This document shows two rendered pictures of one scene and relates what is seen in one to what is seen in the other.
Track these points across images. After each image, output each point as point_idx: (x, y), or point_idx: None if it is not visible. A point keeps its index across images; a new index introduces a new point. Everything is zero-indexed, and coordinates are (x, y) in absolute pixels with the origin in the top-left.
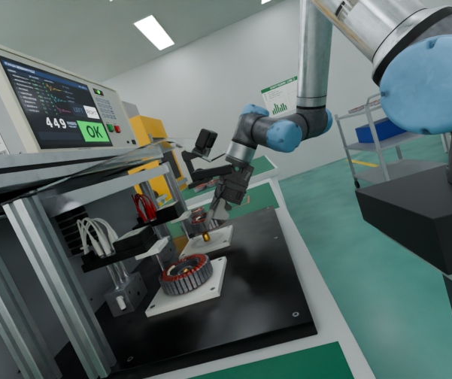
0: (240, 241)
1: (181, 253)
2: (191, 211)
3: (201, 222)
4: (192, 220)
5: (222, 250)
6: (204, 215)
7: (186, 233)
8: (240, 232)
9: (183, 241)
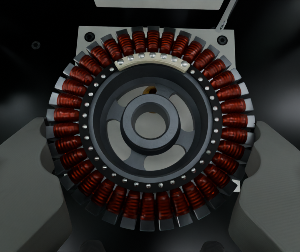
0: (77, 219)
1: (111, 27)
2: (218, 3)
3: (56, 97)
4: (138, 34)
5: (55, 160)
6: (203, 91)
7: (224, 12)
8: (155, 218)
9: (257, 5)
